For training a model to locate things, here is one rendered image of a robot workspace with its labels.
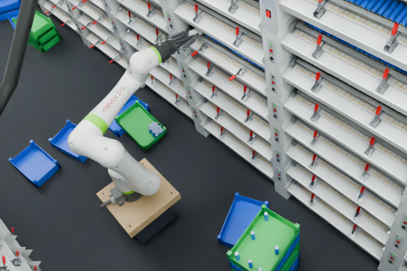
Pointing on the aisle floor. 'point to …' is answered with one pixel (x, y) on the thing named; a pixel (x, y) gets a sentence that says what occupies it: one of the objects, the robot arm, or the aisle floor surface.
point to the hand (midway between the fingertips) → (195, 32)
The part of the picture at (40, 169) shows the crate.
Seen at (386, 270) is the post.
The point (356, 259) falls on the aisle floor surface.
